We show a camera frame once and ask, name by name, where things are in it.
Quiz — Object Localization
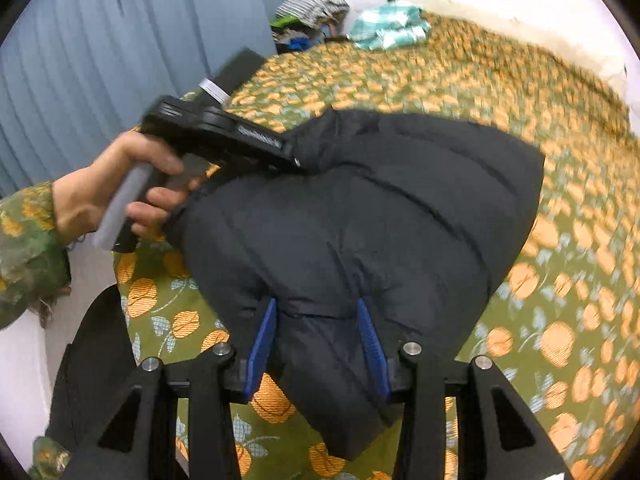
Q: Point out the person's left hand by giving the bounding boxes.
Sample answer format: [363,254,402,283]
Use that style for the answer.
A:
[52,132,202,248]

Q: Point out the pile of mixed clothes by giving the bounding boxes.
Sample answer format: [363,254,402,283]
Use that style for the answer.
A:
[270,15,351,53]

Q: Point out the person's floral top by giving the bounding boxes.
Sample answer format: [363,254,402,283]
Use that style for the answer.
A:
[30,435,71,480]

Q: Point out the green plaid cloth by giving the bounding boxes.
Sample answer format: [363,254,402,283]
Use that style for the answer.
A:
[346,1,431,51]

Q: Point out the cream padded headboard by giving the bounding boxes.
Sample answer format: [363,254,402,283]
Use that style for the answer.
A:
[395,0,628,86]

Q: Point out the person's left forearm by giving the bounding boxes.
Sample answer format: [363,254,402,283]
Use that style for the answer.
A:
[0,182,72,331]

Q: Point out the green orange floral quilt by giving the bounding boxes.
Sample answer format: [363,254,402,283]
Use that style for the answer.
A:
[112,10,640,480]

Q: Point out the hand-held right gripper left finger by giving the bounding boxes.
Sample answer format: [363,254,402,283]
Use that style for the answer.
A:
[62,297,278,480]

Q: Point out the blue curtain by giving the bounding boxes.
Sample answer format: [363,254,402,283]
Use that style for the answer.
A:
[0,0,318,198]

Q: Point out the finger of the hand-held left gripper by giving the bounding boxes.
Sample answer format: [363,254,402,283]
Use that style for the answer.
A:
[284,139,307,173]

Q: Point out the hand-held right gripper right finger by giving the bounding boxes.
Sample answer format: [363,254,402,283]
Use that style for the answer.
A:
[356,298,573,480]

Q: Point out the black puffer jacket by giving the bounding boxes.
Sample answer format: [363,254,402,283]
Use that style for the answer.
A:
[165,107,546,463]

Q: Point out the grey striped cloth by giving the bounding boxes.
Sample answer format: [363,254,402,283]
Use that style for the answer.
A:
[275,0,350,28]

